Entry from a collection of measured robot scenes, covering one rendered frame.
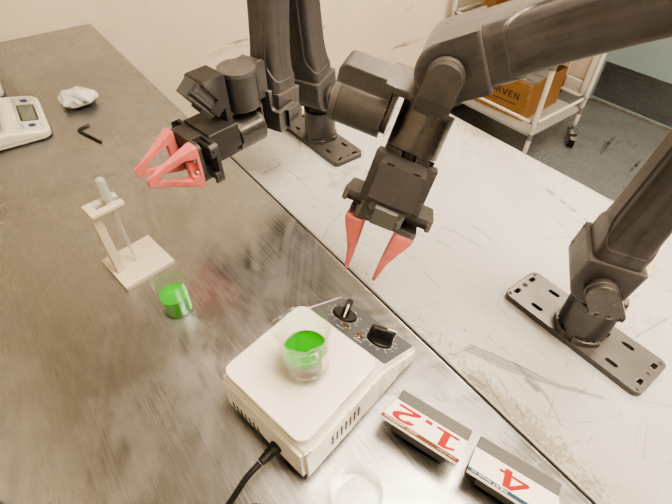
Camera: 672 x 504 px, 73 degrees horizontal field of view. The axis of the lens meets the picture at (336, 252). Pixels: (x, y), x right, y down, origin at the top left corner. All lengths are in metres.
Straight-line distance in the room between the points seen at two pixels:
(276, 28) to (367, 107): 0.30
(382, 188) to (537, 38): 0.17
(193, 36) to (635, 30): 1.63
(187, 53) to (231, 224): 1.20
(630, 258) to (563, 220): 0.31
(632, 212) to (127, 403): 0.60
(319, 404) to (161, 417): 0.21
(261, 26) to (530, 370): 0.60
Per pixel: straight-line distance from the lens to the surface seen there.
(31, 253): 0.87
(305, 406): 0.47
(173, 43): 1.88
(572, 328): 0.66
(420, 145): 0.48
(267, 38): 0.74
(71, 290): 0.77
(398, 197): 0.41
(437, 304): 0.67
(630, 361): 0.70
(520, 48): 0.44
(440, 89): 0.43
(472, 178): 0.91
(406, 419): 0.54
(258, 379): 0.49
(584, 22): 0.44
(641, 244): 0.56
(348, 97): 0.48
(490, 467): 0.54
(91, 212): 0.68
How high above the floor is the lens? 1.41
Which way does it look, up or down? 46 degrees down
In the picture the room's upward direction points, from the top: straight up
